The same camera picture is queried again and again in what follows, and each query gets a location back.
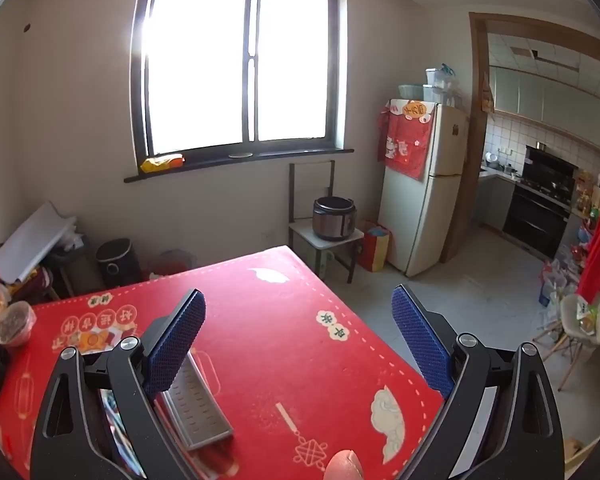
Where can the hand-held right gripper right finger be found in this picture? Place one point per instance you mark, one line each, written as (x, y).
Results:
(420, 340)

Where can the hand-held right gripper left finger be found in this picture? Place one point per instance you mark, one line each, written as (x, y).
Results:
(177, 340)

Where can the stainless steel utensil tray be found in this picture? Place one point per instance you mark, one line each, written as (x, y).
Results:
(200, 410)

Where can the person's right hand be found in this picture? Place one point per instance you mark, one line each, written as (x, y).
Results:
(345, 466)

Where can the black trash bin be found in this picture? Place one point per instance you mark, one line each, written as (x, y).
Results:
(117, 262)

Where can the red printed tablecloth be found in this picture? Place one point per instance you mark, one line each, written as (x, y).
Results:
(280, 335)

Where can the red yellow paper bag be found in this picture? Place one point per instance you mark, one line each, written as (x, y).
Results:
(375, 247)

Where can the cream refrigerator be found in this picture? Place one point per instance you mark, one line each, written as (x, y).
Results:
(430, 220)

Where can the dark stool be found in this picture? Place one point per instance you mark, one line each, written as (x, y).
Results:
(75, 270)

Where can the silver black rice cooker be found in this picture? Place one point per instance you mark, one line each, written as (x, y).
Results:
(334, 220)

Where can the plastic bags on floor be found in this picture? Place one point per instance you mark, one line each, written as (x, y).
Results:
(560, 275)

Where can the dark red cloth pile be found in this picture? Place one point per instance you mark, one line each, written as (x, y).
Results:
(32, 285)

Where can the clear plastic food container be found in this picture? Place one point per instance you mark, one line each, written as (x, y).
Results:
(15, 325)

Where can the black integrated stove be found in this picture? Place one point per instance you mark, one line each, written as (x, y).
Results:
(537, 210)

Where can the white foam board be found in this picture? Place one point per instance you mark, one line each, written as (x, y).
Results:
(32, 240)

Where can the yellow orange snack bag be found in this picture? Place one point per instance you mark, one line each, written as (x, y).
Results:
(161, 162)

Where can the white shell chair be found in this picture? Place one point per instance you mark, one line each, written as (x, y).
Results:
(597, 320)

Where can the small white dish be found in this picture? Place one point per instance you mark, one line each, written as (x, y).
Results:
(240, 155)

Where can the red printed fridge cover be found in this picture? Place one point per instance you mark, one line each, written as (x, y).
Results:
(405, 145)

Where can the dark window sill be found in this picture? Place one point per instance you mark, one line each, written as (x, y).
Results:
(260, 160)

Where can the row of kitchen bottles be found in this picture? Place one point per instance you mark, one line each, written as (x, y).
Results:
(592, 195)

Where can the teal plastic container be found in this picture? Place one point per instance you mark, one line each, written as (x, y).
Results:
(411, 92)

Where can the clear storage box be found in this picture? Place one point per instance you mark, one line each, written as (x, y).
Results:
(440, 85)

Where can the dark framed window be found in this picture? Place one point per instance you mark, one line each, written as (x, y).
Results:
(240, 60)

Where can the wooden door frame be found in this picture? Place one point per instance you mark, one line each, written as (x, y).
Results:
(475, 110)

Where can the grey kitchen wall cabinets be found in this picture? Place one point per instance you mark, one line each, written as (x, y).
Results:
(555, 100)

